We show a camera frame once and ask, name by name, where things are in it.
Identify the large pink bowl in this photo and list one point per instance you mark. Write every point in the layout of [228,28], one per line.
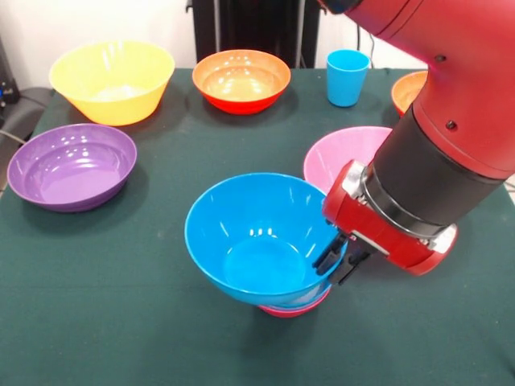
[338,157]

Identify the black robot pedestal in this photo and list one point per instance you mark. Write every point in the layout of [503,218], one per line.
[257,32]

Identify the blue cup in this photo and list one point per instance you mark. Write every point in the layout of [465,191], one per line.
[346,80]

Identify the deep blue bowl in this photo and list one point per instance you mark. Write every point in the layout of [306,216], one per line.
[257,249]

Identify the grey padded seat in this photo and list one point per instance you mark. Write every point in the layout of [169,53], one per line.
[28,106]

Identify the dark green table cloth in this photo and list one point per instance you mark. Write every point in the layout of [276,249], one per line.
[120,321]

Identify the orange bowl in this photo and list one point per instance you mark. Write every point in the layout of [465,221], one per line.
[241,86]
[406,94]

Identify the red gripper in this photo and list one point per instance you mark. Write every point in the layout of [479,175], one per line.
[370,225]

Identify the black device box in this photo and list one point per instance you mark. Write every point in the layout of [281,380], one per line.
[7,84]

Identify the small red bowl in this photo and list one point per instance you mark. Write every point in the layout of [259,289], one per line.
[285,313]

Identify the large yellow bowl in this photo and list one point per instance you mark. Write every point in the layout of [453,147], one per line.
[120,106]

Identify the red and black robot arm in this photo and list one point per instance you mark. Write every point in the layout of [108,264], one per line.
[450,112]

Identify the purple bowl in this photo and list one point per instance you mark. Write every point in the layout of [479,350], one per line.
[68,177]

